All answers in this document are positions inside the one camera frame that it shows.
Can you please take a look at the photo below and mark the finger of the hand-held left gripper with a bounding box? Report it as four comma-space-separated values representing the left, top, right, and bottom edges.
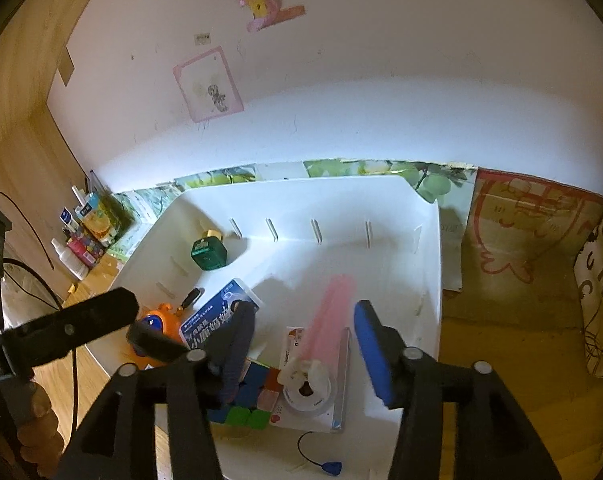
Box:
0, 287, 140, 362
126, 322, 188, 365

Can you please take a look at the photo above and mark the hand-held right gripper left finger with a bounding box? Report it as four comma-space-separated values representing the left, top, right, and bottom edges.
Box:
56, 300, 258, 480

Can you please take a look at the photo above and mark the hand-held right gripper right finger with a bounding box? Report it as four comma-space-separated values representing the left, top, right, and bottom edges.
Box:
353, 299, 565, 480

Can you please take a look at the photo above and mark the orange round toy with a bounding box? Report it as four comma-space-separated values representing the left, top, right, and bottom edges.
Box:
130, 302, 183, 361

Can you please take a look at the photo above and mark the pink hair roller clip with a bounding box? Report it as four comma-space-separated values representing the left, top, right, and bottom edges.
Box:
276, 274, 358, 392

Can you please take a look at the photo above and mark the multicoloured puzzle cube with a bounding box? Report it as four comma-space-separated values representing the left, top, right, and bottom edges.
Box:
206, 356, 283, 432

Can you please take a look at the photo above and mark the white plastic storage bin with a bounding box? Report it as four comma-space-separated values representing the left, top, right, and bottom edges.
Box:
86, 175, 442, 480

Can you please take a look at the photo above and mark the blue and white packet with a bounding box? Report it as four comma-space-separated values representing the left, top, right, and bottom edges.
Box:
178, 278, 263, 357

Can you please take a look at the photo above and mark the white box with red print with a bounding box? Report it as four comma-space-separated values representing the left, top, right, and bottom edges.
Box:
268, 326, 351, 432

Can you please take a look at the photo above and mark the white dropper bottle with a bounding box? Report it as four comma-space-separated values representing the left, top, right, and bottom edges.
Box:
51, 237, 90, 281

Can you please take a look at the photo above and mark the colourful small pack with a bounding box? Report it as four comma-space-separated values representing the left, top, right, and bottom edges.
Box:
68, 229, 106, 265

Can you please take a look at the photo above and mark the clear tape roll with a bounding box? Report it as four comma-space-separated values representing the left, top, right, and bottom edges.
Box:
280, 360, 333, 415

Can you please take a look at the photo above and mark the green bottle with gold cap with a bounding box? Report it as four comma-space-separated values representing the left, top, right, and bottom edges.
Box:
190, 229, 230, 272

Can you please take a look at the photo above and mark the orange print carton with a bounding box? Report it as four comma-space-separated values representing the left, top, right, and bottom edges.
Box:
80, 195, 121, 245

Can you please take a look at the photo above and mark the cardboard box with red cartoon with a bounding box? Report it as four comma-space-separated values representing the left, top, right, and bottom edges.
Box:
440, 169, 603, 322

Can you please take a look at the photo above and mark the printed cream cloth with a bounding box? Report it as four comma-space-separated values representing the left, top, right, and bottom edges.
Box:
573, 165, 603, 380

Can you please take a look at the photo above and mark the black cable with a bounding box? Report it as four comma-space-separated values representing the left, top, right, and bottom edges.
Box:
0, 189, 80, 441

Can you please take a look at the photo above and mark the wooden turned post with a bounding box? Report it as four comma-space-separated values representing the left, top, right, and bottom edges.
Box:
10, 381, 66, 480

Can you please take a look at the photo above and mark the blue pendant on black cord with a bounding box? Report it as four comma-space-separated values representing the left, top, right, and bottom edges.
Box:
296, 431, 344, 476

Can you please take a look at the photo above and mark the floral wall strip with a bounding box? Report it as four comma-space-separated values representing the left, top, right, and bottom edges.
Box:
110, 159, 478, 233

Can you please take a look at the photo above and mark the pink framed wall drawing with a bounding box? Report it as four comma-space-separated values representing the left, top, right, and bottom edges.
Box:
172, 45, 245, 124

